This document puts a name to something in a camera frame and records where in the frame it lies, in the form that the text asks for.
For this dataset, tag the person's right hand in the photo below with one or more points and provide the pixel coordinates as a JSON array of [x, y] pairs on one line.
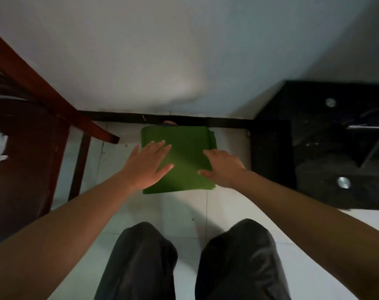
[[225, 170]]

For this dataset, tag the person's left hand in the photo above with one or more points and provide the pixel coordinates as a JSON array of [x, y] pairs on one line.
[[142, 171]]

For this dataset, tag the person's left middle finger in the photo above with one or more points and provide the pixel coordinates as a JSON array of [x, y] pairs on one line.
[[158, 149]]

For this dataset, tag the person's right thumb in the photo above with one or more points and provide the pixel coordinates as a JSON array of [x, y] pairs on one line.
[[206, 174]]

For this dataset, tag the person's left little finger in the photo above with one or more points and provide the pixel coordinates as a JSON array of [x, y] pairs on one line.
[[135, 153]]

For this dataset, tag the person's left thumb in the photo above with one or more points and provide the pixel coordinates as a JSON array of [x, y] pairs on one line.
[[165, 172]]

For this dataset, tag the green sheet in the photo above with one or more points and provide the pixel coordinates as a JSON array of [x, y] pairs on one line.
[[186, 153]]

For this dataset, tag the person's left forearm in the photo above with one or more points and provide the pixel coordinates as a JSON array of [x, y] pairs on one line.
[[58, 234]]

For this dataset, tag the person's right forearm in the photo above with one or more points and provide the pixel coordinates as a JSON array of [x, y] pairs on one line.
[[317, 228]]

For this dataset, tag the small reddish object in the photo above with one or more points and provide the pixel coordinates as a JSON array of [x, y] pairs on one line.
[[169, 123]]

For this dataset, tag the dark grey trousers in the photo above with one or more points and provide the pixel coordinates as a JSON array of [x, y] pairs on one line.
[[139, 262]]

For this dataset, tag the red-brown wooden chair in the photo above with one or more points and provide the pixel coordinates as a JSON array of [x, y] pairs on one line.
[[27, 171]]

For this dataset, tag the black glossy cabinet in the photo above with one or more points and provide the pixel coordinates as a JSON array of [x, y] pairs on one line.
[[317, 146]]

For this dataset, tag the round silver fitting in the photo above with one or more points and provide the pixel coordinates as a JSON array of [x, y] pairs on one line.
[[330, 102], [343, 182]]

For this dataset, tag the silver metal rod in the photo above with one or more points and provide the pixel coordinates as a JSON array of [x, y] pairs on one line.
[[369, 127]]

